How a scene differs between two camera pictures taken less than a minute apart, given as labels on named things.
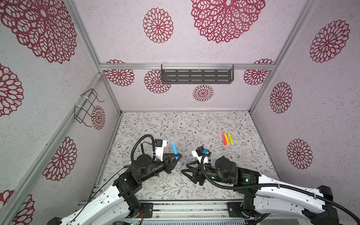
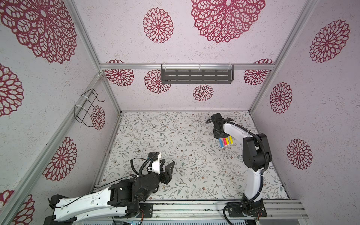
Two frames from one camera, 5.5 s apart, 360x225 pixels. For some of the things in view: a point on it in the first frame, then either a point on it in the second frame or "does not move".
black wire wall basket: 86,101 does not move
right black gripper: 197,175 → 215,135
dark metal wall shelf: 197,74 does not move
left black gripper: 168,163 → 166,175
